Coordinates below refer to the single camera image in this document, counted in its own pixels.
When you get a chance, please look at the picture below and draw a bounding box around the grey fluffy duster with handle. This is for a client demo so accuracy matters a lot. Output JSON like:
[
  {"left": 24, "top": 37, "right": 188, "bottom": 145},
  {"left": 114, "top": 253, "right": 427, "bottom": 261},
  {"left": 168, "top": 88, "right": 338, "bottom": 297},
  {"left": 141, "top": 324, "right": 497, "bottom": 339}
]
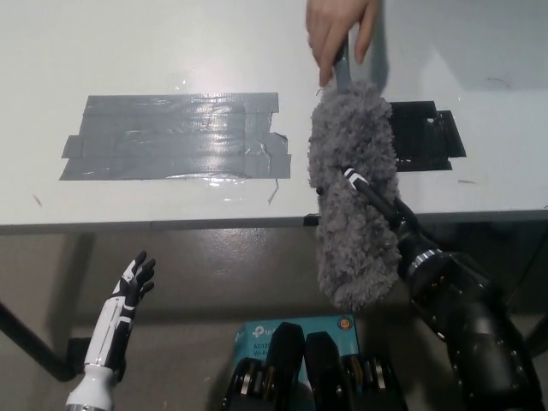
[{"left": 308, "top": 40, "right": 404, "bottom": 312}]

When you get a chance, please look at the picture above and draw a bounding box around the teal router cardboard box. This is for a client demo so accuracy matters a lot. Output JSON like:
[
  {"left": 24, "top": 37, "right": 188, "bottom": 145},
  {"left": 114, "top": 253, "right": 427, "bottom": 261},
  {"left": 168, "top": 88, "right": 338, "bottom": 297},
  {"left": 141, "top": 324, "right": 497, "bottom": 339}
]
[{"left": 233, "top": 314, "right": 359, "bottom": 383}]

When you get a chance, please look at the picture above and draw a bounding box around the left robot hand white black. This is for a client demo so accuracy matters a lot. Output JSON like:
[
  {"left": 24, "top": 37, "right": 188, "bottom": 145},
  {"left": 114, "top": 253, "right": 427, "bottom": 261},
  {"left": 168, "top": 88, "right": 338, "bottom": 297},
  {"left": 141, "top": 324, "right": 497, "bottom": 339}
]
[{"left": 83, "top": 251, "right": 158, "bottom": 371}]

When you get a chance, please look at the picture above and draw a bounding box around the person's bare hand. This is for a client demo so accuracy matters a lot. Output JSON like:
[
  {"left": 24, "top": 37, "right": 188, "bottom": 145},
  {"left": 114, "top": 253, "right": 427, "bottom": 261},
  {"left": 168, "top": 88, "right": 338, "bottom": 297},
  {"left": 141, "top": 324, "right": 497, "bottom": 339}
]
[{"left": 305, "top": 0, "right": 378, "bottom": 87}]

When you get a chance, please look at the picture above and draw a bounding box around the black metal table leg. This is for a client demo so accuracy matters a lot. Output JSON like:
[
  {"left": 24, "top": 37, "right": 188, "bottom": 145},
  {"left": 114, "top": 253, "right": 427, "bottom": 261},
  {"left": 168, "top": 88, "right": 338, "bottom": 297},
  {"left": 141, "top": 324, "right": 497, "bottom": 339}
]
[{"left": 0, "top": 297, "right": 93, "bottom": 382}]

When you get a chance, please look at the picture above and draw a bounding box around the grey duct tape patch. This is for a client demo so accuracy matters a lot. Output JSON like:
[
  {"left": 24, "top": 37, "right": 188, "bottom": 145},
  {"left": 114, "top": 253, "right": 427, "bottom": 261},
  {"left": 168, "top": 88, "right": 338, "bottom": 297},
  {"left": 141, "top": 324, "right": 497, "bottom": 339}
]
[{"left": 57, "top": 92, "right": 293, "bottom": 183}]

